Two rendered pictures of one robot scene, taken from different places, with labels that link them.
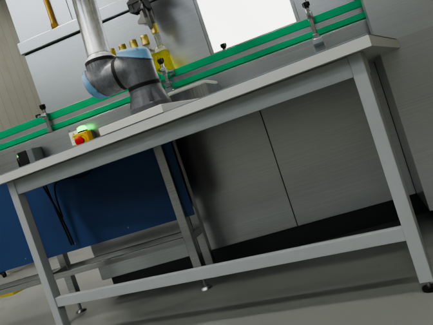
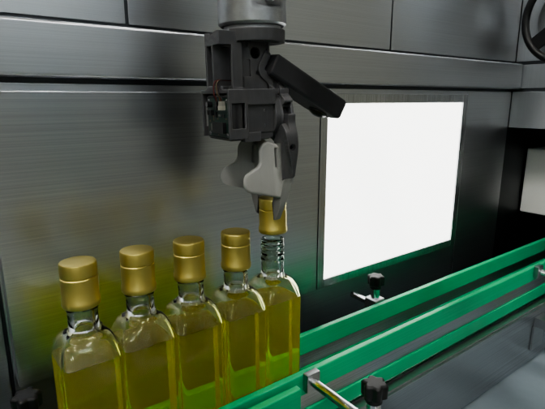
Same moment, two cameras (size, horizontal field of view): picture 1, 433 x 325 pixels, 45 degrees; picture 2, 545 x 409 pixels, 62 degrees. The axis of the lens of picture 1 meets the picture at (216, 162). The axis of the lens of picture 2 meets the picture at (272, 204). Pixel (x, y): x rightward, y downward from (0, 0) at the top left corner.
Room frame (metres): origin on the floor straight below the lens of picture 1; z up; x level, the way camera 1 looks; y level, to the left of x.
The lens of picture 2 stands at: (2.08, 0.50, 1.31)
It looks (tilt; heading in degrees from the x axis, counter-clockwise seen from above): 13 degrees down; 308
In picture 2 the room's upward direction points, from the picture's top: straight up
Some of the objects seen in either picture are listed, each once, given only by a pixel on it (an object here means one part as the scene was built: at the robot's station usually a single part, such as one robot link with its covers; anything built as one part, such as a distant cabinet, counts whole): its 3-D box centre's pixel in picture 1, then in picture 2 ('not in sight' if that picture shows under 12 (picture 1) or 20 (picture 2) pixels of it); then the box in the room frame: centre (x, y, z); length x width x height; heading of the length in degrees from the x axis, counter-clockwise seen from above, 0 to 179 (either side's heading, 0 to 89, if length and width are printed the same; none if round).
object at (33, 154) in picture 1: (31, 158); not in sight; (2.40, 0.79, 0.79); 0.08 x 0.08 x 0.08; 75
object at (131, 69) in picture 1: (136, 66); not in sight; (1.89, 0.16, 0.94); 0.13 x 0.12 x 0.14; 70
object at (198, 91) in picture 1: (198, 99); not in sight; (2.19, -0.01, 0.79); 0.27 x 0.17 x 0.08; 165
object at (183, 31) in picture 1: (197, 24); (304, 196); (2.50, -0.12, 1.15); 0.90 x 0.03 x 0.34; 75
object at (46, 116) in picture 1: (44, 118); not in sight; (2.39, 0.67, 0.94); 0.07 x 0.04 x 0.13; 165
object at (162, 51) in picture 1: (167, 68); (272, 348); (2.41, 0.08, 0.99); 0.06 x 0.06 x 0.21; 75
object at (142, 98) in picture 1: (147, 97); not in sight; (1.89, 0.16, 0.83); 0.15 x 0.15 x 0.10
